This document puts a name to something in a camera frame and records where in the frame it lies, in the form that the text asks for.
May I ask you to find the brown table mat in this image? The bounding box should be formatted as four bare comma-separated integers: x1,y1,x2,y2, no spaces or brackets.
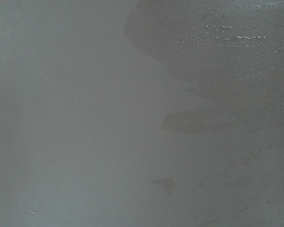
0,0,284,227

